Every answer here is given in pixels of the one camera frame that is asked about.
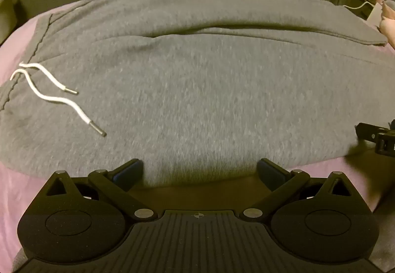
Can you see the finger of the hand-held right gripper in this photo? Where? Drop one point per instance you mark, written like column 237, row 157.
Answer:
column 368, row 132

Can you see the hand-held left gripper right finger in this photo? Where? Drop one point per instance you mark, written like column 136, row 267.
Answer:
column 268, row 171

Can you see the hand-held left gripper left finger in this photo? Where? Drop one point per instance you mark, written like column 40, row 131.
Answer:
column 125, row 171

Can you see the grey sweat pants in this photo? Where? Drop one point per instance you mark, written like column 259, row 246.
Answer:
column 200, row 91

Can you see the pink plush toy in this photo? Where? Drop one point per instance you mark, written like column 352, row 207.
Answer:
column 387, row 24

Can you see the pink bed sheet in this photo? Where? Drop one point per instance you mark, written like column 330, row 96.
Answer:
column 12, row 192

